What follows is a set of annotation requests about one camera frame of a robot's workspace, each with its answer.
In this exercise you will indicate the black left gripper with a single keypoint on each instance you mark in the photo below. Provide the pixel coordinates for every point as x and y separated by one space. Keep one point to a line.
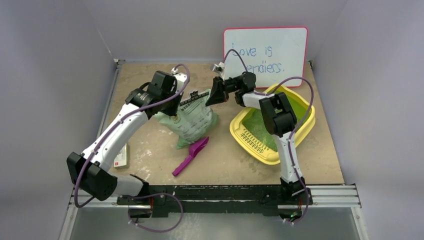
172 112

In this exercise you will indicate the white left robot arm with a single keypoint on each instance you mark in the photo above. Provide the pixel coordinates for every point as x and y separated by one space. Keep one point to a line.
89 170

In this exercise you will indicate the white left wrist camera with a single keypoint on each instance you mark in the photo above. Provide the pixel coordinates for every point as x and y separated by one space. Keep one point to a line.
180 77

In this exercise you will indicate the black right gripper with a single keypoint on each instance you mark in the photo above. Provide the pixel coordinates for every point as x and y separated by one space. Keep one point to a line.
224 91

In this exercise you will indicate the green cat litter granules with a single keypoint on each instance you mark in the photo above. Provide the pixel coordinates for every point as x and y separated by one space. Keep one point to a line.
254 123

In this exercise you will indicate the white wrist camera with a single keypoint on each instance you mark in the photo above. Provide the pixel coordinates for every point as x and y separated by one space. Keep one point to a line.
180 77
218 68

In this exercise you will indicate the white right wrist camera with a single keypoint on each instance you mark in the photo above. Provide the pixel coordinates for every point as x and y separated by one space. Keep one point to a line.
218 68

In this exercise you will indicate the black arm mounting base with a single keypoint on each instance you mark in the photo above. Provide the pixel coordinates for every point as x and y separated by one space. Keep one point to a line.
284 200

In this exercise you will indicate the green cat litter bag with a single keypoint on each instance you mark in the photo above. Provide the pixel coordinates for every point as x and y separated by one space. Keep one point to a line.
193 119

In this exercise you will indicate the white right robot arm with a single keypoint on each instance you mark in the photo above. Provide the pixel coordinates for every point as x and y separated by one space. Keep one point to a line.
278 117

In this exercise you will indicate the yellow sifting litter tray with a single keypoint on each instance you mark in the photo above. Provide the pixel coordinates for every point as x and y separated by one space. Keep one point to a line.
254 147

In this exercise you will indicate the pink framed whiteboard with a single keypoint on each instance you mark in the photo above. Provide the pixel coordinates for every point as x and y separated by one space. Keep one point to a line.
273 54

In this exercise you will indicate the small white red card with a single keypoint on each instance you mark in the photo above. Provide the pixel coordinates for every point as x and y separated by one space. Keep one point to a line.
122 158

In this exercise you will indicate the purple plastic litter scoop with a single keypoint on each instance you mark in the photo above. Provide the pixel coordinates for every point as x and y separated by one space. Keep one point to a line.
193 151

